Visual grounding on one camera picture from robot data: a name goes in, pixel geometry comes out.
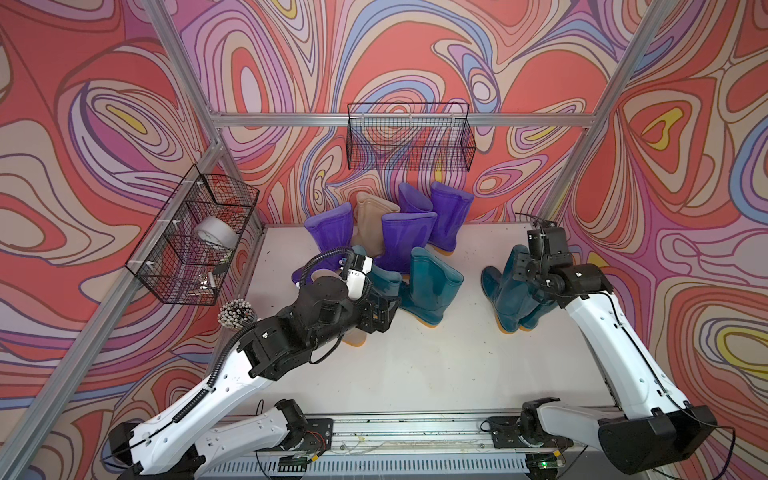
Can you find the back black wire basket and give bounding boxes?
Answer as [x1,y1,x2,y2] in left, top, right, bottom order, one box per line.
[346,100,476,172]

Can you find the white tape roll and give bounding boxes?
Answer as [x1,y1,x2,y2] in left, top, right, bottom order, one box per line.
[194,216,238,250]

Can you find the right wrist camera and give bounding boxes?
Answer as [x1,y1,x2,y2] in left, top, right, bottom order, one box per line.
[527,218,558,241]

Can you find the aluminium front rail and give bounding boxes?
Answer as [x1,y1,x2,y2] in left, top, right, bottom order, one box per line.
[203,410,625,463]

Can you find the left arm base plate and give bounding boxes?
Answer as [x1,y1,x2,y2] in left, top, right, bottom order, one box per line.
[267,417,334,453]

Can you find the black wire basket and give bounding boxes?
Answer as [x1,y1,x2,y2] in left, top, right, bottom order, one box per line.
[125,166,259,306]
[346,100,476,172]

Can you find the teal rain boot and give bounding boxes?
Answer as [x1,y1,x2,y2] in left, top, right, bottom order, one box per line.
[519,290,558,331]
[350,246,402,300]
[399,247,464,328]
[480,245,532,334]

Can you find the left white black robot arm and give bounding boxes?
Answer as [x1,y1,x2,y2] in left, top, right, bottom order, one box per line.
[108,247,401,479]

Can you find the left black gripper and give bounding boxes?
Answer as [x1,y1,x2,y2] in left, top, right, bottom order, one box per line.
[307,285,403,354]

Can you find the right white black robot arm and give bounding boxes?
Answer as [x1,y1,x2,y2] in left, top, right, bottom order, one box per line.
[513,224,720,475]

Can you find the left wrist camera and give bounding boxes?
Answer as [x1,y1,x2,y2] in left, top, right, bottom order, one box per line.
[341,251,373,301]

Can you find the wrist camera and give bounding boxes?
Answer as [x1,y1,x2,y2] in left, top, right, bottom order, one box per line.
[341,251,373,301]
[527,218,558,241]

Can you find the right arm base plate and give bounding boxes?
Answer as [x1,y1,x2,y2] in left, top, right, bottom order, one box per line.
[480,416,574,451]

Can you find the left black wire basket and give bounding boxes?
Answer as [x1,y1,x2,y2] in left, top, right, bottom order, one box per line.
[125,166,259,306]

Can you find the beige rain boot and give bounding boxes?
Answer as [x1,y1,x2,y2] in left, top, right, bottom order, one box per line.
[352,192,400,258]
[342,328,368,347]

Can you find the back thin purple rain boot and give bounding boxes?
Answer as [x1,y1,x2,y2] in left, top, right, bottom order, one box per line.
[398,183,433,213]

